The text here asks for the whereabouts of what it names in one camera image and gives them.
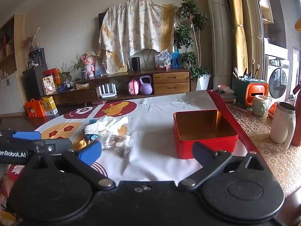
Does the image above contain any white router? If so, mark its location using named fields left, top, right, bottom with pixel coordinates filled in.
left=99, top=83, right=117, bottom=98

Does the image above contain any floral cover sheet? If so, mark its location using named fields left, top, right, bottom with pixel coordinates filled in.
left=98, top=0, right=180, bottom=74

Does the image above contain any person's left hand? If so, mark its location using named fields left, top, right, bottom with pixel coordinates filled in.
left=0, top=176, right=14, bottom=208

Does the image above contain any clear plastic bag of clips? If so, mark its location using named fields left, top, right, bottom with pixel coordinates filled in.
left=100, top=134, right=132, bottom=158

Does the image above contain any yellow carton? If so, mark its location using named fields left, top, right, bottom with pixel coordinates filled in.
left=41, top=96, right=58, bottom=116

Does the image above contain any dark green brush holder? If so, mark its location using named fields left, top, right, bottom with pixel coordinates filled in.
left=232, top=76, right=253, bottom=105

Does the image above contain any black cylinder speaker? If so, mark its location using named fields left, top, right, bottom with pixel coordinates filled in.
left=131, top=56, right=141, bottom=71

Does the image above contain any red tin box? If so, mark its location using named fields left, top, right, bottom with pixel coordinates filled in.
left=173, top=110, right=239, bottom=160

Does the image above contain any pink plush doll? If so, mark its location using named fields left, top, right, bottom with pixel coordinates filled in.
left=81, top=52, right=94, bottom=78

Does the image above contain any small green potted plant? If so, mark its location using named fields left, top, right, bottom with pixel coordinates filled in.
left=56, top=62, right=72, bottom=83

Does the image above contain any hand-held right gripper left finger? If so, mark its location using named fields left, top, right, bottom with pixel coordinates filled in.
left=26, top=141, right=116, bottom=191

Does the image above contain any pale green mug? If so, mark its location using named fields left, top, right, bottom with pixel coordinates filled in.
left=252, top=95, right=269, bottom=116

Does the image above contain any doll bouquet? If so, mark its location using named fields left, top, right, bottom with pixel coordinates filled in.
left=22, top=27, right=41, bottom=52

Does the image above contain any black television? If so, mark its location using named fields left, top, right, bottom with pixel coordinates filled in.
left=98, top=12, right=107, bottom=29

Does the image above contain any orange packet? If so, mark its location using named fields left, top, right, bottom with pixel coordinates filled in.
left=268, top=102, right=279, bottom=119

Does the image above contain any wooden shelf cabinet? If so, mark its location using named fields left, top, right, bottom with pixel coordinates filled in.
left=0, top=13, right=25, bottom=116

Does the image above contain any black mini fridge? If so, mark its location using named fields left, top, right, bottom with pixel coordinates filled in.
left=22, top=65, right=47, bottom=102

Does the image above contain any yellow curtain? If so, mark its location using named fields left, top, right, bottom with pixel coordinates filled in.
left=229, top=0, right=248, bottom=76

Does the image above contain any potted tree in white pot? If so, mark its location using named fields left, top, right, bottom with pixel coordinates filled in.
left=174, top=0, right=211, bottom=90

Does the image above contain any purple kettlebell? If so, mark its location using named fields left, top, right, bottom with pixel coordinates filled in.
left=139, top=75, right=153, bottom=94

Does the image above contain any stack of books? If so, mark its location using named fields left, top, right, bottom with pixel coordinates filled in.
left=212, top=88, right=237, bottom=104

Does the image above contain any printed white carton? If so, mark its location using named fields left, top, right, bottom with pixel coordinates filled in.
left=42, top=75, right=57, bottom=96

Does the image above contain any black coffee machine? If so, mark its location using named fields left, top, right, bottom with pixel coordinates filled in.
left=28, top=48, right=46, bottom=67

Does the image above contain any pink toy bag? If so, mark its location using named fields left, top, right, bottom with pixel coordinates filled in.
left=128, top=79, right=141, bottom=95

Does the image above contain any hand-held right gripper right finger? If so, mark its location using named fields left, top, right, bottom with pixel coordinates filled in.
left=178, top=142, right=271, bottom=191

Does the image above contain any red gift box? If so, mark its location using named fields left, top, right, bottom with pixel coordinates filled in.
left=42, top=68, right=62, bottom=85

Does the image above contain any washing machine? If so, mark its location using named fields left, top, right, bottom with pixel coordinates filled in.
left=265, top=55, right=290, bottom=102

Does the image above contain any orange white container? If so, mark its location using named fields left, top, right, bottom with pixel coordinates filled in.
left=245, top=81, right=269, bottom=106

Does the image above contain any potted orchid plant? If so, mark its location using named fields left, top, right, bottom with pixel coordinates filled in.
left=71, top=53, right=85, bottom=79

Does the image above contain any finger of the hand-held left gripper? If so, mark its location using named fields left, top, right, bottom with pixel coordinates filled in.
left=44, top=138, right=73, bottom=154
left=12, top=131, right=42, bottom=140

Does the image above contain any beige standing air conditioner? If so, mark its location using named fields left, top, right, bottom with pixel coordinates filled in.
left=203, top=0, right=234, bottom=91

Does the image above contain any wooden tv stand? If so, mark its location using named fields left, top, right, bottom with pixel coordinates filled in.
left=50, top=67, right=191, bottom=106

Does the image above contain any cream mesh cloth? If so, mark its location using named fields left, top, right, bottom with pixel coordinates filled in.
left=84, top=116, right=129, bottom=136

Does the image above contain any printed white red tablecloth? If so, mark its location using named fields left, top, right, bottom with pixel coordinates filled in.
left=7, top=90, right=261, bottom=186

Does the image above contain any beige shell cushion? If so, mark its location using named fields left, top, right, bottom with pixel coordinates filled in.
left=135, top=48, right=160, bottom=70

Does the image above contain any white tumbler cup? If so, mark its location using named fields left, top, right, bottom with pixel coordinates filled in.
left=270, top=102, right=296, bottom=150

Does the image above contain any clear bag of toys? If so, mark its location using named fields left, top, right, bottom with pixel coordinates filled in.
left=157, top=49, right=172, bottom=70

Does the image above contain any orange gift box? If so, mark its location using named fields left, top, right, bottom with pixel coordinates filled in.
left=25, top=99, right=45, bottom=118

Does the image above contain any golden lace table cover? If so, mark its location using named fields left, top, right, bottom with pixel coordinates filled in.
left=227, top=104, right=301, bottom=196

